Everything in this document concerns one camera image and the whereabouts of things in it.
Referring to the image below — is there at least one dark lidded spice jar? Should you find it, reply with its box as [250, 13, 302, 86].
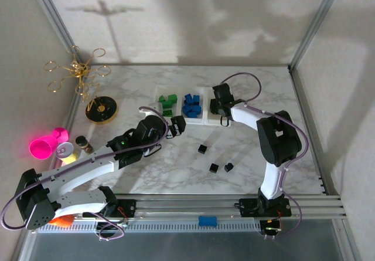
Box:
[75, 135, 94, 155]

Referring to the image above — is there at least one pink plastic goblet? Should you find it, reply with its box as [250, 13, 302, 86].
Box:
[28, 127, 70, 161]

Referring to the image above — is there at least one orange cylinder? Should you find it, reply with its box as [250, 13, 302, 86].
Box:
[48, 215, 74, 228]

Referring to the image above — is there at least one small circuit board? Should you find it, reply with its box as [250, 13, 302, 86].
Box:
[261, 219, 284, 235]

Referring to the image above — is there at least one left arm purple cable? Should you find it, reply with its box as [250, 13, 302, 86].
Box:
[0, 106, 170, 242]

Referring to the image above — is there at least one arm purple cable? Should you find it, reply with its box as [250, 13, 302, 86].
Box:
[219, 72, 310, 240]
[0, 106, 170, 242]

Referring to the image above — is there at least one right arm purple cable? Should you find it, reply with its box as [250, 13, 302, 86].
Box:
[219, 72, 310, 240]

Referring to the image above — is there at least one gold wire glass rack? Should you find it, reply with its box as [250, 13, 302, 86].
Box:
[43, 45, 120, 124]

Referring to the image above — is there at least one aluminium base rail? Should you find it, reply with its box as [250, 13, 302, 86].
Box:
[111, 195, 343, 221]

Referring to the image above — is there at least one aluminium table side rail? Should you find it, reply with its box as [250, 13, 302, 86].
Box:
[288, 66, 342, 199]

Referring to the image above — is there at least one grey slotted cable duct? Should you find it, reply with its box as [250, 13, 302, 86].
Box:
[37, 221, 261, 234]

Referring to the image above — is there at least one aluminium frame post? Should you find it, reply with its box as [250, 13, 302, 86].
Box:
[288, 0, 347, 71]
[25, 0, 79, 64]

